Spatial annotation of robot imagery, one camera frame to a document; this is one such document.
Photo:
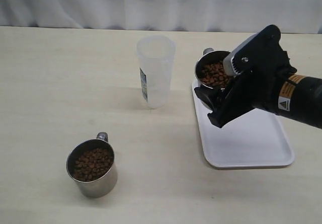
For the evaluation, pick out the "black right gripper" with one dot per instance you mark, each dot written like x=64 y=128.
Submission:
x=260 y=68

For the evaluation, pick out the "steel cup with kibble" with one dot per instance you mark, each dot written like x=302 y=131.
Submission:
x=209 y=69
x=91 y=165

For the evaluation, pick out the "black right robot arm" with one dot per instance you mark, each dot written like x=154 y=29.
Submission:
x=302 y=94

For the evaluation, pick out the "white rectangular plastic tray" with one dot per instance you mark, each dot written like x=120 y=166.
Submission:
x=254 y=140

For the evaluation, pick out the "white curtain backdrop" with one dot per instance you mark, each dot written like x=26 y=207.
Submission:
x=292 y=16

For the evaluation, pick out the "clear plastic tall container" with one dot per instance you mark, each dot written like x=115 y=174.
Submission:
x=156 y=58

